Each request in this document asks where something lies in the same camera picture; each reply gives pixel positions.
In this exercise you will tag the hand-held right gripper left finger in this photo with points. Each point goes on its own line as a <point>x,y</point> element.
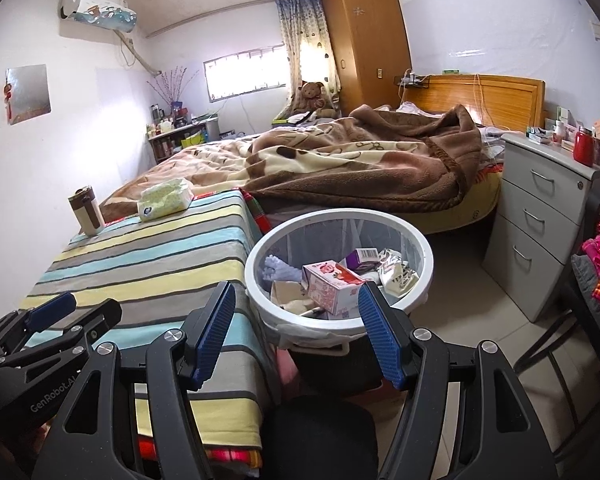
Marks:
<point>212,335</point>

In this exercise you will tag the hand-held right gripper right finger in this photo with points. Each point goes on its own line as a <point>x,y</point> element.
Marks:
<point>382,335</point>

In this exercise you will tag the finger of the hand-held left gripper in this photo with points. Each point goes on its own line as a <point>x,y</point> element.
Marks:
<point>52,310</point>
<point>80,325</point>

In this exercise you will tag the white round trash bin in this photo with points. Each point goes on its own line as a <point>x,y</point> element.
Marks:
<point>265,305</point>

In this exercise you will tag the patterned tissue pack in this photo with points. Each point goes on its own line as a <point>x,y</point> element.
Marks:
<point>397,275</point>

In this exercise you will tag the pink strawberry carton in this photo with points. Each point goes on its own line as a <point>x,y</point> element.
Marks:
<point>330,285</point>

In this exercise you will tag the white and purple medicine box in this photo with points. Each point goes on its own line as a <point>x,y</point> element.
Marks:
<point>362,259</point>

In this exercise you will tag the white foam fruit net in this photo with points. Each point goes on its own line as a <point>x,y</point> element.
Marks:
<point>280,272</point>

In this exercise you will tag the striped tablecloth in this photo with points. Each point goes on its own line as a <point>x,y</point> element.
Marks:
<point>155,270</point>

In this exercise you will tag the brown and beige thermos cup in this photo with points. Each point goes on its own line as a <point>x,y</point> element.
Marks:
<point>87,210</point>

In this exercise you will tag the green tissue pack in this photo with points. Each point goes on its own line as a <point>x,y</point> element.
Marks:
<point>165,200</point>

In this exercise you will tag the brown patterned blanket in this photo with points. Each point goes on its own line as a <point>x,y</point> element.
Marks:
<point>355,160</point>

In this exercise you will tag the grey drawer cabinet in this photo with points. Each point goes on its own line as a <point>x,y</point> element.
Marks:
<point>530,220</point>

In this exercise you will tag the cluttered wooden shelf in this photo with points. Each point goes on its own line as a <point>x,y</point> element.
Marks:
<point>180,142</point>

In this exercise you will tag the grey cylindrical bin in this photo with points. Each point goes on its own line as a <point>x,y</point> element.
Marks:
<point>212,130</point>

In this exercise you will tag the black metal chair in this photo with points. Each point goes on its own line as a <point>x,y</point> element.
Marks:
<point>590,360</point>

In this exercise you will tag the red hanging ornament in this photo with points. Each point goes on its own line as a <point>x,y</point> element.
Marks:
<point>8,100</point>

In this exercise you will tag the brown teddy bear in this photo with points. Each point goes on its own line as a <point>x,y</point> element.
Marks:
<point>312,97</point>

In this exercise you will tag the dried branches in vase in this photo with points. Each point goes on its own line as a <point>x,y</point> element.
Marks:
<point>172,87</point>

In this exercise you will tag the black shelf with power strip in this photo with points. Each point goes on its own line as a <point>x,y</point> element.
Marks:
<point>412,80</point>

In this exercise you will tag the barred window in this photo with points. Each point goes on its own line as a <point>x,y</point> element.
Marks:
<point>245,72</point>

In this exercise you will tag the wooden bed headboard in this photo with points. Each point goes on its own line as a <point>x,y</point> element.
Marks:
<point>505,100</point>

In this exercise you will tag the cluster of small boxes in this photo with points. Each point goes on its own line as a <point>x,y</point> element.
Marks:
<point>555,130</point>

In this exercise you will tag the air conditioner pipe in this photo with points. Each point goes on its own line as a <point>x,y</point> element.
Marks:
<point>140,55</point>

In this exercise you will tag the red jar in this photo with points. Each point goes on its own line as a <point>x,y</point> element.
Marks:
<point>583,147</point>

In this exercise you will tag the wooden wardrobe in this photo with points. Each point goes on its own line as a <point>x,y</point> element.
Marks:
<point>365,40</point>

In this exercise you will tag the patterned curtain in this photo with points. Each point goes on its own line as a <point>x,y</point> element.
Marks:
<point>305,35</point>

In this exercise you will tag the silver wall panel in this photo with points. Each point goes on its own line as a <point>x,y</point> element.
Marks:
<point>30,92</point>

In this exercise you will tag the white wall air conditioner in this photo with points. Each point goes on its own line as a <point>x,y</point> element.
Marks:
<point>97,7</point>

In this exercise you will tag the white wall switch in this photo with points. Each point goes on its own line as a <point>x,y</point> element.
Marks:
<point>599,30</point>

